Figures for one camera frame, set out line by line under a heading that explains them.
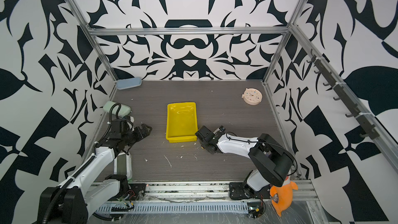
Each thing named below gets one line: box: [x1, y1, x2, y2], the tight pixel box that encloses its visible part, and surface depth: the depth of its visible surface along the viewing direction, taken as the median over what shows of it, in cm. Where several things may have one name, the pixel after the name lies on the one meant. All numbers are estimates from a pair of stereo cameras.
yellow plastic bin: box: [165, 102, 198, 144], surface depth 98 cm
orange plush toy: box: [269, 175, 299, 217], surface depth 71 cm
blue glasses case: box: [116, 76, 142, 90], surface depth 118 cm
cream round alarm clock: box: [241, 87, 263, 106], surface depth 110 cm
